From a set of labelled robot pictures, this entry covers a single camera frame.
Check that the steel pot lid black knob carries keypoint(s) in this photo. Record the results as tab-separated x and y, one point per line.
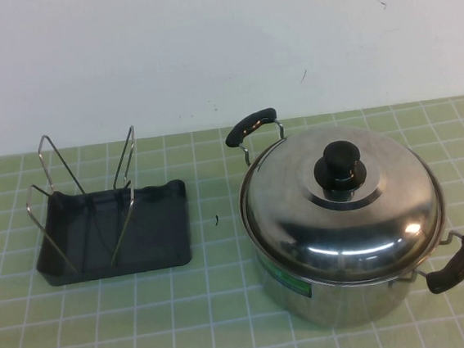
385	225

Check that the small black debris speck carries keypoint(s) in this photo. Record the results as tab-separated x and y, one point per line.
217	220

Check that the green checked tablecloth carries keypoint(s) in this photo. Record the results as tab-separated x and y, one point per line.
187	310

